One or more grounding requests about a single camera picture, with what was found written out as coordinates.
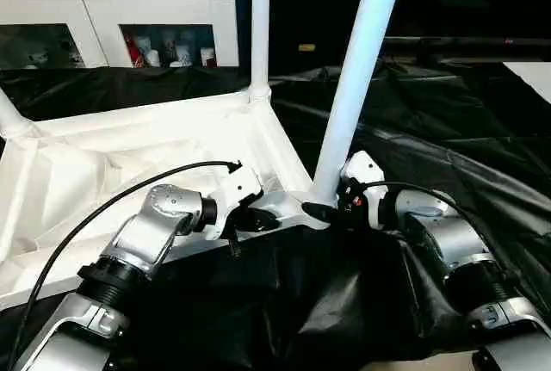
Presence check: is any white plastic table leg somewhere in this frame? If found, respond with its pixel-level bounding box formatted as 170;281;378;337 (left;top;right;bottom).
308;0;411;208
0;89;37;141
248;0;273;103

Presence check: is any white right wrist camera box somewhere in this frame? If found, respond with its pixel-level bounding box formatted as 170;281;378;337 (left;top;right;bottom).
341;151;387;231

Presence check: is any white plastic table top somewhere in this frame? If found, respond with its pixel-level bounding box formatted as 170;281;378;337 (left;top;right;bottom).
0;87;333;310

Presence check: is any white glass-door cabinet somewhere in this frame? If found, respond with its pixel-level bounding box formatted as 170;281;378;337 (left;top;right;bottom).
0;0;240;69

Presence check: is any white flat sheet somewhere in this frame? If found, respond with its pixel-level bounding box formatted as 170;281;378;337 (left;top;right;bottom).
504;61;551;103

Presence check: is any black table mat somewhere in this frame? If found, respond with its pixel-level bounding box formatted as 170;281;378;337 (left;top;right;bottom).
0;61;551;371

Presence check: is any black low cabinet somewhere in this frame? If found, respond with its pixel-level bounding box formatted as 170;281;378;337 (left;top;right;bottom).
238;0;551;66

